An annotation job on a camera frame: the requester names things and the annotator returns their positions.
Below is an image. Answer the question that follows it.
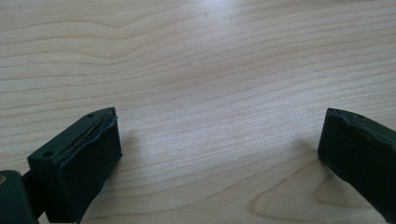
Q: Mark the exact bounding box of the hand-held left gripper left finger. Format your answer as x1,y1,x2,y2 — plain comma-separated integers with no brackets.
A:
27,106,123,224

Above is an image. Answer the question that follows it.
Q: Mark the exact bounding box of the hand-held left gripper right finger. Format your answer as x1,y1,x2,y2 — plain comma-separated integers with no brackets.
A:
317,107,396,224

